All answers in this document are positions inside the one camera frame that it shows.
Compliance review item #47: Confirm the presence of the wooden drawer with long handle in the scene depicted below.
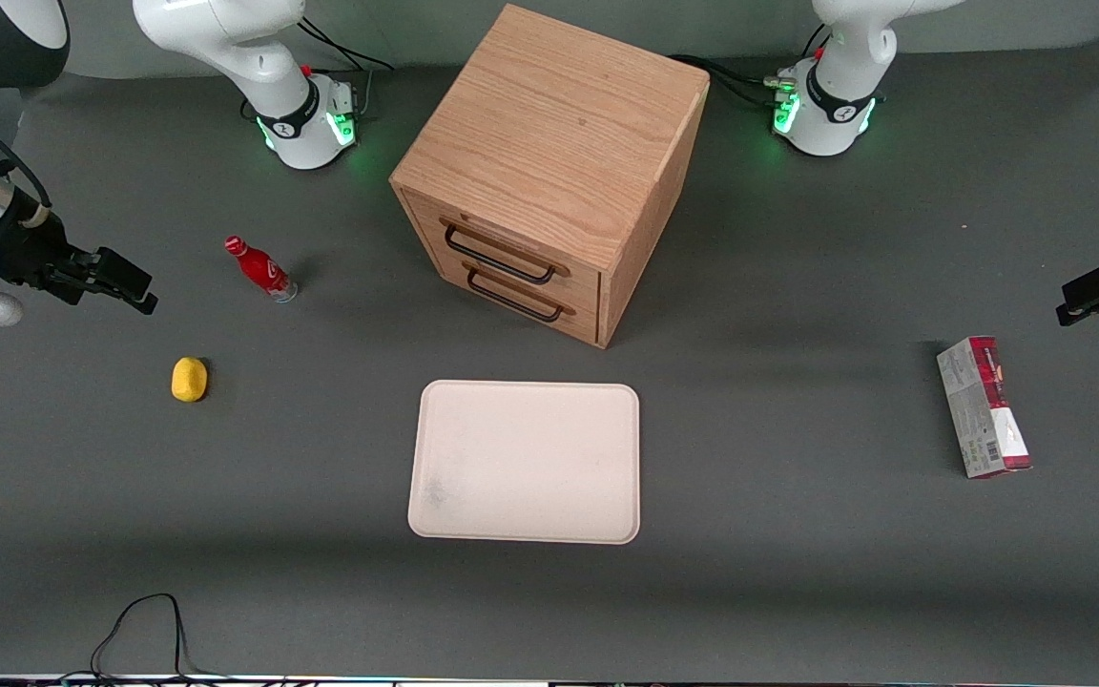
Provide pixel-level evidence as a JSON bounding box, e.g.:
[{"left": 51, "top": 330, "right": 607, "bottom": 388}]
[{"left": 401, "top": 189, "right": 604, "bottom": 311}]

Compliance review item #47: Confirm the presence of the red coke bottle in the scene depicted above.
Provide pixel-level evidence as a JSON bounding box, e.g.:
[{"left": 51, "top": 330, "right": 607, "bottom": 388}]
[{"left": 224, "top": 235, "right": 300, "bottom": 304}]

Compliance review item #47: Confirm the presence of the beige plastic tray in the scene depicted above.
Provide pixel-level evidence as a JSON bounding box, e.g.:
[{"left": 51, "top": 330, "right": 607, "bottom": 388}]
[{"left": 407, "top": 380, "right": 642, "bottom": 546}]

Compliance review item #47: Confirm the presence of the black base cable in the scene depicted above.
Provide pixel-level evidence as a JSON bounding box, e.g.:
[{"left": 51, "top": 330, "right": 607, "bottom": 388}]
[
  {"left": 669, "top": 54, "right": 798, "bottom": 111},
  {"left": 297, "top": 17, "right": 396, "bottom": 120}
]

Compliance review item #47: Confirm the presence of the black left base cable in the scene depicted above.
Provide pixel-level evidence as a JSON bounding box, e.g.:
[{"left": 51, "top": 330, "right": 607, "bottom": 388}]
[{"left": 669, "top": 54, "right": 798, "bottom": 111}]

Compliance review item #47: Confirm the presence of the black right base cable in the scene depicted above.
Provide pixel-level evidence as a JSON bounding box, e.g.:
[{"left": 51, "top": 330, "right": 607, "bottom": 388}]
[{"left": 297, "top": 17, "right": 396, "bottom": 120}]

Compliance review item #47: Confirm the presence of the red grey cardboard box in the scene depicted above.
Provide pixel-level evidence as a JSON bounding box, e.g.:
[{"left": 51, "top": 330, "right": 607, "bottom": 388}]
[{"left": 936, "top": 335, "right": 1033, "bottom": 480}]

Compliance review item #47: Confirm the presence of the yellow lemon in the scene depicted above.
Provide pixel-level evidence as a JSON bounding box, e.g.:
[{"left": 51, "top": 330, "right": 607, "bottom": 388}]
[{"left": 171, "top": 357, "right": 209, "bottom": 404}]

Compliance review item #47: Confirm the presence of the wooden drawer cabinet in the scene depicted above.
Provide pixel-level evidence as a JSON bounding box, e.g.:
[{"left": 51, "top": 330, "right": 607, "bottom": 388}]
[{"left": 389, "top": 3, "right": 711, "bottom": 350}]

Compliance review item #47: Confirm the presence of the black looped cable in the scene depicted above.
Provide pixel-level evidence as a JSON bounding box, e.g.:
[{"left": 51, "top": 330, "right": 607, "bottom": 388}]
[{"left": 58, "top": 593, "right": 226, "bottom": 687}]

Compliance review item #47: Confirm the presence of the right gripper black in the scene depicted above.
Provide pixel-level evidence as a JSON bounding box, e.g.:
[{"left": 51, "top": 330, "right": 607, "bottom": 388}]
[{"left": 0, "top": 205, "right": 158, "bottom": 317}]

